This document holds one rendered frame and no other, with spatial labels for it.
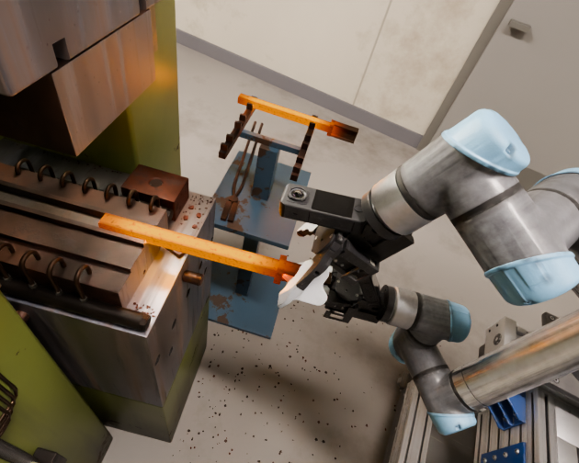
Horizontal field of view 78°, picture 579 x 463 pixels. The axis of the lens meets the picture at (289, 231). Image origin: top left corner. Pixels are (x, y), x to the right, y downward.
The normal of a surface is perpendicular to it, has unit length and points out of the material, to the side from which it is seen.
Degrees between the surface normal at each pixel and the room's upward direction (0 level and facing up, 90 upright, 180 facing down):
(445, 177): 79
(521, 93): 90
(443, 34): 90
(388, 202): 72
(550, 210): 4
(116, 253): 0
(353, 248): 25
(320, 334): 0
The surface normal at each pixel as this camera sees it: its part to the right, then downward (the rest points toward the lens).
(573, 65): -0.44, 0.62
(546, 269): -0.18, -0.03
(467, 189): -0.58, 0.18
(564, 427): 0.20, -0.64
